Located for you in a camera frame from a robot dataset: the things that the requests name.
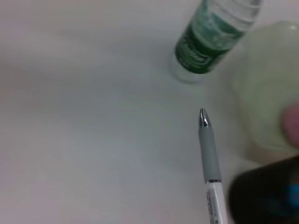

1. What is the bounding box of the white grey ballpoint pen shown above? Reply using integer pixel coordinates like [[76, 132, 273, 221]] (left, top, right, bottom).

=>
[[198, 108, 228, 224]]

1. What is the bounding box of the clear bottle green label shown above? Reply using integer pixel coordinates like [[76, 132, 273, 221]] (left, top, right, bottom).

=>
[[170, 0, 263, 84]]

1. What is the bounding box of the pink peach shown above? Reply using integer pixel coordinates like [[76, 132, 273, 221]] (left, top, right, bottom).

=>
[[280, 101, 299, 147]]

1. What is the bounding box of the green translucent fruit plate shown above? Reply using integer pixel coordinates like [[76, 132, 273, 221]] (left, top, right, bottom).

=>
[[217, 20, 299, 164]]

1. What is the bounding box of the black mesh pen holder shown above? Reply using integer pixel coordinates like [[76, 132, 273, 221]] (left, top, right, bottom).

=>
[[228, 156, 299, 224]]

